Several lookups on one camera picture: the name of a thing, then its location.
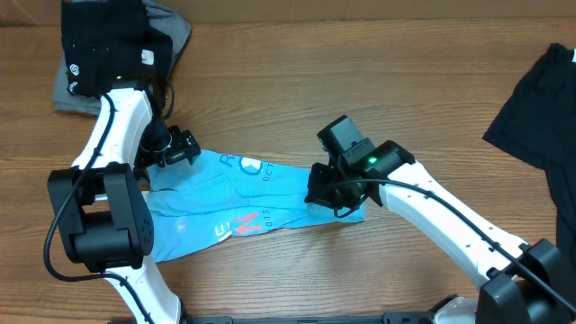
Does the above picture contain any light blue t-shirt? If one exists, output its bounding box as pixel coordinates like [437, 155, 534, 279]
[141, 148, 366, 264]

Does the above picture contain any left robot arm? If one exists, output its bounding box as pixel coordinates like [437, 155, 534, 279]
[42, 78, 201, 323]

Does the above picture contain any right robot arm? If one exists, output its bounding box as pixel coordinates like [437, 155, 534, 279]
[305, 115, 575, 324]

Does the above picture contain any black folded garment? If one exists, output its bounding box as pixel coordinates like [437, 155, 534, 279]
[61, 0, 173, 97]

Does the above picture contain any grey folded garment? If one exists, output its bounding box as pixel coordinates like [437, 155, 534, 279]
[52, 0, 193, 115]

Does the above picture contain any black garment at right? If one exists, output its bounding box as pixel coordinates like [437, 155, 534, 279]
[483, 43, 575, 262]

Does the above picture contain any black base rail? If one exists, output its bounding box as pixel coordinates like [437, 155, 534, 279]
[185, 311, 434, 324]

